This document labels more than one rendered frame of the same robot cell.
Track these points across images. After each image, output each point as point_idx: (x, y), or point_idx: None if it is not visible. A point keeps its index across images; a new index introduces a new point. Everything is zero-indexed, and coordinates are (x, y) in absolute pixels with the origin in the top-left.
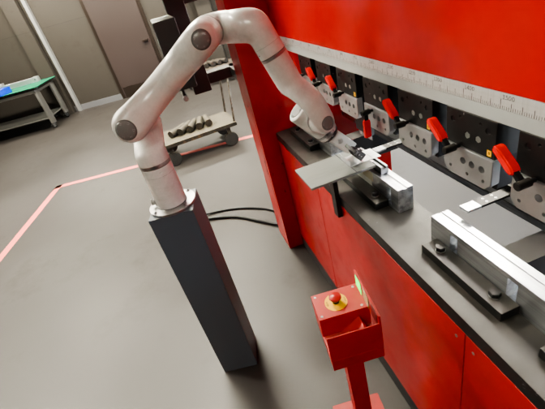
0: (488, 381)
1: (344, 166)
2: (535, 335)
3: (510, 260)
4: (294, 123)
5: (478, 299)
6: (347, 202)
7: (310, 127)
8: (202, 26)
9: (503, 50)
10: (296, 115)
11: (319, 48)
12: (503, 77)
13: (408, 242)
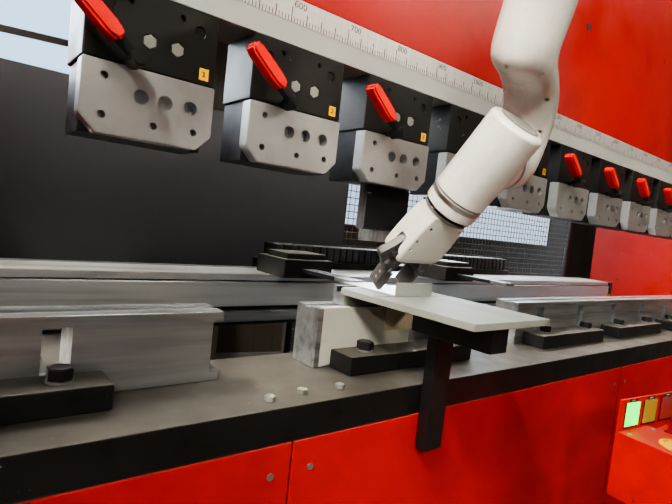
0: (630, 395)
1: (431, 298)
2: None
3: (558, 298)
4: (529, 154)
5: (591, 337)
6: (458, 375)
7: (524, 169)
8: None
9: (598, 98)
10: (536, 132)
11: (304, 7)
12: (597, 118)
13: (532, 352)
